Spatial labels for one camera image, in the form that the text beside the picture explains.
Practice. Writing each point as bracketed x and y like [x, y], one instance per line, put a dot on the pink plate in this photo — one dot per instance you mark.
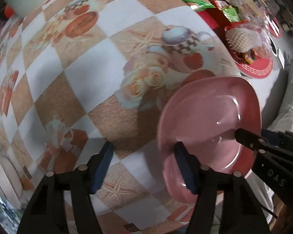
[205, 117]

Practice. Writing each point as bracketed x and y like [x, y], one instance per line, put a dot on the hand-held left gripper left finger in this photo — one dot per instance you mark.
[103, 169]

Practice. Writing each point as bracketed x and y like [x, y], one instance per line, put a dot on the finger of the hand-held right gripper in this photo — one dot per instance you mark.
[247, 138]
[271, 135]

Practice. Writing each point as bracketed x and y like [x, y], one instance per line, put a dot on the red round patterned tray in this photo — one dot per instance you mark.
[256, 68]

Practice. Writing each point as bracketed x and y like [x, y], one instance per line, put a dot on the white plate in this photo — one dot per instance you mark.
[5, 175]

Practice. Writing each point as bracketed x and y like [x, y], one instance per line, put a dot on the small green snack packet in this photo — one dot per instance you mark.
[231, 13]

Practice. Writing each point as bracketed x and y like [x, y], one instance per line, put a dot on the checkered printed tablecloth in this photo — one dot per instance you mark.
[88, 53]

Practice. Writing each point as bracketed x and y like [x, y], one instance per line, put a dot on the white cushion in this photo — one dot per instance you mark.
[291, 97]

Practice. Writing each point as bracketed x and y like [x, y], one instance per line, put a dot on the small red object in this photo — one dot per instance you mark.
[8, 10]

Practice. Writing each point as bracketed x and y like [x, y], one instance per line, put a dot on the fruit in white foam net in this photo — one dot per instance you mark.
[243, 40]

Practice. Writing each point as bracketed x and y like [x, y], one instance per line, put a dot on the clear plastic bag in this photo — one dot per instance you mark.
[256, 12]

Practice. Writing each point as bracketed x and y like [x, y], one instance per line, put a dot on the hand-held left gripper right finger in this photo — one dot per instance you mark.
[185, 169]

